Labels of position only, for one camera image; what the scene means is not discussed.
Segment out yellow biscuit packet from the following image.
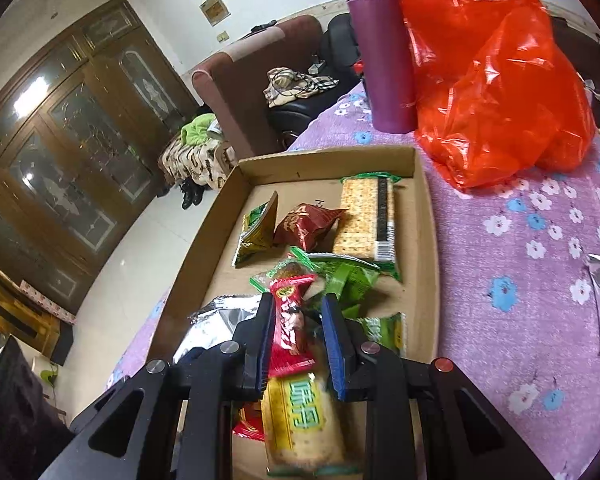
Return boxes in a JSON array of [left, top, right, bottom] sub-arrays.
[[259, 372, 347, 477]]

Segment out black sofa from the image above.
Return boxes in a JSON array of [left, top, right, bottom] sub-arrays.
[[550, 16, 600, 111]]

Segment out small framed certificate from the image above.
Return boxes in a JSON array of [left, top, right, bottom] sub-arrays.
[[200, 0, 229, 26]]

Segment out brown armchair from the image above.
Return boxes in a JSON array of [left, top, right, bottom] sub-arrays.
[[191, 15, 326, 161]]

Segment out low wooden cabinet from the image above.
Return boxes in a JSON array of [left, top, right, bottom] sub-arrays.
[[0, 255, 62, 361]]

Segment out dark cloth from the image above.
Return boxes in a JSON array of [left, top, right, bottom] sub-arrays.
[[0, 335, 76, 480]]

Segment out wooden wardrobe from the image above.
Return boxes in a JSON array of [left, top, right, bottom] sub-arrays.
[[0, 0, 201, 316]]

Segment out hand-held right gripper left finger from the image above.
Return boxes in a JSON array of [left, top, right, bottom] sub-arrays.
[[40, 292, 278, 480]]

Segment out green cloth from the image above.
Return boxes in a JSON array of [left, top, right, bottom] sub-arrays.
[[180, 114, 218, 146]]

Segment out red snack packet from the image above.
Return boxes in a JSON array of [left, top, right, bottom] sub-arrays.
[[269, 275, 317, 379], [232, 404, 266, 442]]

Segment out black speaker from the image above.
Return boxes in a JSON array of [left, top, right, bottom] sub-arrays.
[[50, 324, 74, 367]]

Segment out plaid cloth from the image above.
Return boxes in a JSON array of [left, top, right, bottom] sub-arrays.
[[264, 67, 338, 108]]

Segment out cardboard box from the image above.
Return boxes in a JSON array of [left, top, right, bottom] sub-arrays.
[[147, 144, 442, 480]]

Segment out red plastic bag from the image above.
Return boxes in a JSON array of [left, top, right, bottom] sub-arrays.
[[400, 0, 597, 191]]

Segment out black boots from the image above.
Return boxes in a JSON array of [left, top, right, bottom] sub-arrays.
[[179, 181, 204, 211]]

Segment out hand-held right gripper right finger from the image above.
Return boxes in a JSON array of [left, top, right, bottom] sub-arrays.
[[321, 292, 551, 480]]

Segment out patterned blanket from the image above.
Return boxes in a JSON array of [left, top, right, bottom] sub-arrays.
[[159, 137, 231, 191]]

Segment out black backpack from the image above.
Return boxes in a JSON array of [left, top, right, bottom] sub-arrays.
[[320, 12, 367, 97]]

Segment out maroon snack packet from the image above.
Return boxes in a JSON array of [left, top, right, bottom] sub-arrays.
[[273, 202, 350, 253]]

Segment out purple thermos bottle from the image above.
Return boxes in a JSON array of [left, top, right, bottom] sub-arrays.
[[341, 0, 418, 133]]

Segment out green-edged clear snack packet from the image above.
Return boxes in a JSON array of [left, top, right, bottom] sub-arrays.
[[250, 255, 317, 295]]

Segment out green and brown snack packet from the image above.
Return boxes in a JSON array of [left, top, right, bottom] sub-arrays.
[[231, 191, 279, 268]]

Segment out cracker packet with green trim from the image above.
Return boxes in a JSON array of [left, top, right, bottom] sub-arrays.
[[332, 172, 403, 281]]

